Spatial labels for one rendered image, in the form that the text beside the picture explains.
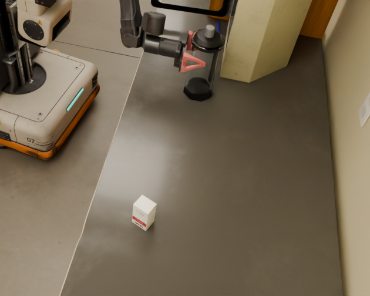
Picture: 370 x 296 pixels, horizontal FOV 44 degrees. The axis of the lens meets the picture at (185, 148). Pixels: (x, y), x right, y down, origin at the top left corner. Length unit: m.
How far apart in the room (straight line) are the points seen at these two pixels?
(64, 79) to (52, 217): 0.76
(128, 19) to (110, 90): 1.47
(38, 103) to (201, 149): 1.26
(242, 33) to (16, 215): 1.45
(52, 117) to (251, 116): 1.18
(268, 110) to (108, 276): 0.80
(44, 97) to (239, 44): 1.26
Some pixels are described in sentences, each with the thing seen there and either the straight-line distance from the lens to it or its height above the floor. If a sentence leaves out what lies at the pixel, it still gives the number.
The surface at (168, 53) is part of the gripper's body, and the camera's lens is 1.49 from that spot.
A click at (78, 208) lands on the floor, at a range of 2.39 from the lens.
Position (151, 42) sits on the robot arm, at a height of 1.12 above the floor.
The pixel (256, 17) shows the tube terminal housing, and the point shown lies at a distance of 1.53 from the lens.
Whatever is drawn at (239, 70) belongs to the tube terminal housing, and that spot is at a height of 0.99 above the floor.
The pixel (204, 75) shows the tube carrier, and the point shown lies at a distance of 1.50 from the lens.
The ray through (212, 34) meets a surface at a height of 1.19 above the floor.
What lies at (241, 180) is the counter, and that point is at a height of 0.94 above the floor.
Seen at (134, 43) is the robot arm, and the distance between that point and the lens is 1.51.
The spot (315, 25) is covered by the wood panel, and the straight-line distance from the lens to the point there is 2.00.
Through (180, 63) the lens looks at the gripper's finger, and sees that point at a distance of 1.45.
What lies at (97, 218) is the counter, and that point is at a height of 0.94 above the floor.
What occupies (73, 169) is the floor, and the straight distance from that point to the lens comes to 2.54.
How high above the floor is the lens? 2.02
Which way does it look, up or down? 49 degrees down
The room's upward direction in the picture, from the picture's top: 11 degrees clockwise
